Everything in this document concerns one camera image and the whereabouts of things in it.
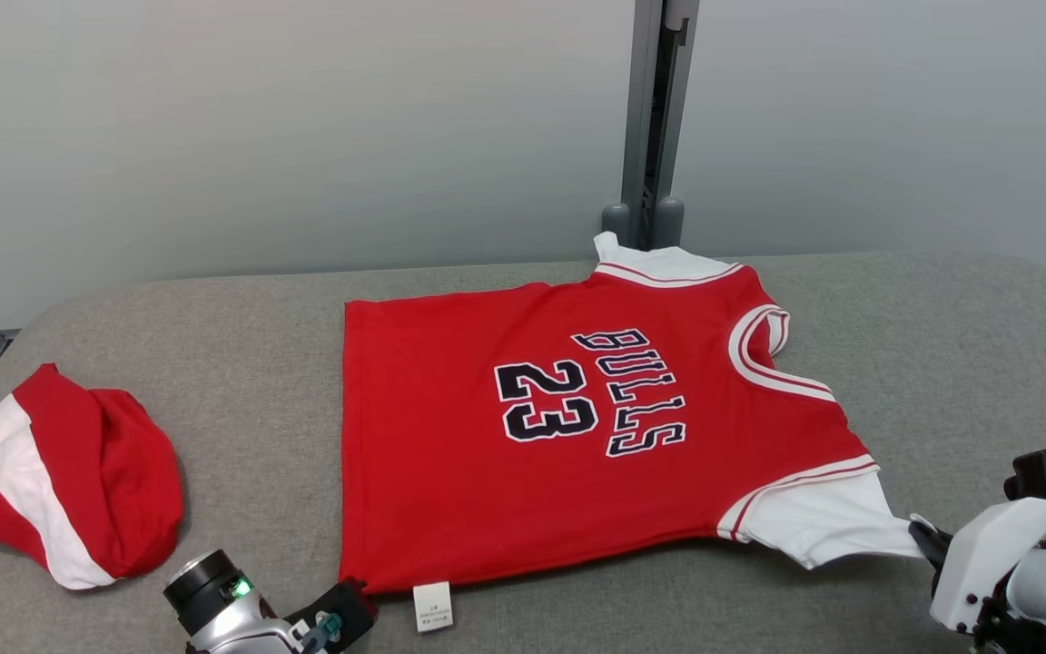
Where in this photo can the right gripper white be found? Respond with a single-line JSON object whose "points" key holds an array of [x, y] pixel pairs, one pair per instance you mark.
{"points": [[977, 563]]}

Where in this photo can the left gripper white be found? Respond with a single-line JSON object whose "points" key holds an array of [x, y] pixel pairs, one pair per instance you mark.
{"points": [[300, 636]]}

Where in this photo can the red Bulls 23 jersey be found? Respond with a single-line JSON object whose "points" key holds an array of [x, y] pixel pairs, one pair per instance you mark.
{"points": [[487, 509]]}

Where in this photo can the red shorts white stripe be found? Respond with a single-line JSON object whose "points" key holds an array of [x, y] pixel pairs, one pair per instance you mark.
{"points": [[114, 472]]}

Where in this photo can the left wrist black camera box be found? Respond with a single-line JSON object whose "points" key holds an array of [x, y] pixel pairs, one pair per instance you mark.
{"points": [[350, 610]]}

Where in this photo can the grey metal partition post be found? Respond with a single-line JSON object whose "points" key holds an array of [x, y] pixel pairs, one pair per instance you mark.
{"points": [[655, 109]]}

